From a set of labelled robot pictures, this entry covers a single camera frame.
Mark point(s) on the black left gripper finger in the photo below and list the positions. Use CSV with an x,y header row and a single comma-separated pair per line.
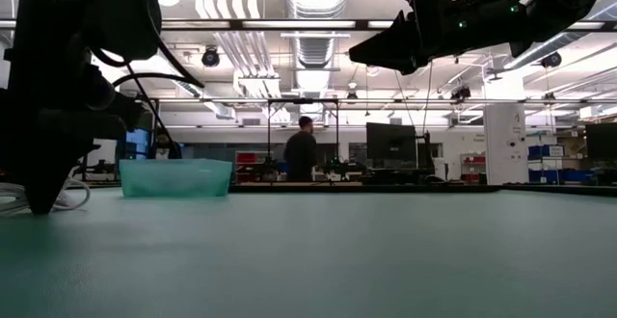
x,y
45,188

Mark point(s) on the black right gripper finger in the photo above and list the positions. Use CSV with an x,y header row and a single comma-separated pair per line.
x,y
390,45
410,66

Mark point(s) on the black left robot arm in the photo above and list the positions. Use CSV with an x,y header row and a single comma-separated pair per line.
x,y
96,14

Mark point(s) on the black computer monitor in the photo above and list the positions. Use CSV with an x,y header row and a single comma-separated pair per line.
x,y
390,142
602,142

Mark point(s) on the seated person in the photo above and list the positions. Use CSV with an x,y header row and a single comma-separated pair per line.
x,y
164,149

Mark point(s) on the white square pillar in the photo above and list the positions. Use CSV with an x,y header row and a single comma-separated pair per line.
x,y
503,144

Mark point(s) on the teal translucent plastic bin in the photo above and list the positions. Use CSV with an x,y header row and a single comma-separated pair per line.
x,y
176,178

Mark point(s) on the standing person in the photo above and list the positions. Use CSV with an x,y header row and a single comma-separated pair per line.
x,y
300,154

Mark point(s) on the blue storage bins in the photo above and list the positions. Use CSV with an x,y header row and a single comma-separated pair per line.
x,y
549,164

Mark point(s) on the red storage bins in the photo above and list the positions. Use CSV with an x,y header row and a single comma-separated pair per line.
x,y
248,158

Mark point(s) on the silver ventilation duct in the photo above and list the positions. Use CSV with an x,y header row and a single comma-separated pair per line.
x,y
315,48

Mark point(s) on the black overhead frame bar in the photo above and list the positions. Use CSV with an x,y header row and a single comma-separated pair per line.
x,y
289,24

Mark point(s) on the black table edge frame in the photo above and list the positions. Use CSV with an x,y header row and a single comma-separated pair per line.
x,y
385,188

